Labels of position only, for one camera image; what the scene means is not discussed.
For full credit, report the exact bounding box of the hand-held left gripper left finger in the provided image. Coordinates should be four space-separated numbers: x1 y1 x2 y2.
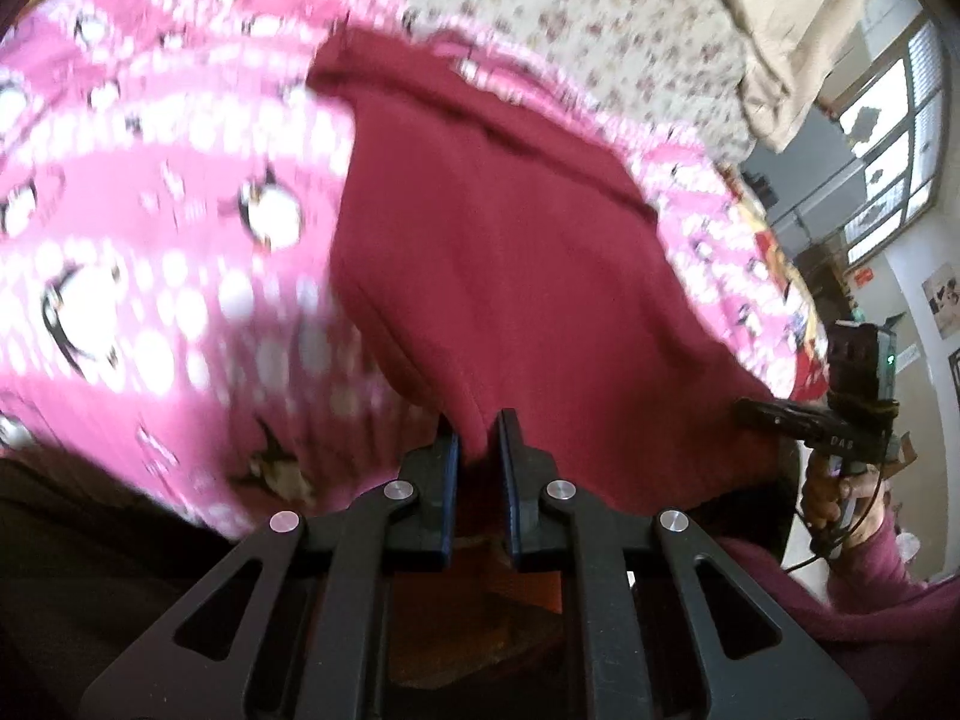
79 412 460 720

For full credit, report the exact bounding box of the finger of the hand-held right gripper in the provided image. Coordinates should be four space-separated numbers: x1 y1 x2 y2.
735 397 826 440

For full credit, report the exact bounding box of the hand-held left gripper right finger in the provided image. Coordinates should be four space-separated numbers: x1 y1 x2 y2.
491 409 875 720

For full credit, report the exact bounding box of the maroon sweatshirt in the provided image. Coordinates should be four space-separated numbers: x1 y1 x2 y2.
307 22 796 586

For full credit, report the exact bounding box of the person's right forearm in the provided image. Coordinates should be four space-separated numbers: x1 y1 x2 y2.
780 510 960 720

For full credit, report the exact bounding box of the person's right hand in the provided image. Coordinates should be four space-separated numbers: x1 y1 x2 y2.
799 457 890 541

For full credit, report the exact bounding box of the yellow red printed blanket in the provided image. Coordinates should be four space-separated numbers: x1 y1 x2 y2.
739 187 826 398

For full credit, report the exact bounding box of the window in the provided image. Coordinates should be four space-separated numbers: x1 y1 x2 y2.
836 19 946 267

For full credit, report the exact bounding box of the beige pillow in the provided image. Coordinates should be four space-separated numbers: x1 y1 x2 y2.
731 0 901 155

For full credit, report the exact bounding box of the dark cloth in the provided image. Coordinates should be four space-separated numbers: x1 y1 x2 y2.
0 457 376 720

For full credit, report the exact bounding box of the floral bed sheet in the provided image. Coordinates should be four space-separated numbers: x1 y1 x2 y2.
285 0 758 166

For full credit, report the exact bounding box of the pink penguin print blanket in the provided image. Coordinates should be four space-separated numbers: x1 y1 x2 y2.
0 0 826 541

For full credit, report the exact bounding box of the wall poster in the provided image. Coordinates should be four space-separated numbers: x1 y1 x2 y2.
921 262 960 338

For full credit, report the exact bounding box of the black cable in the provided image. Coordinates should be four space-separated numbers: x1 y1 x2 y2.
793 480 886 575

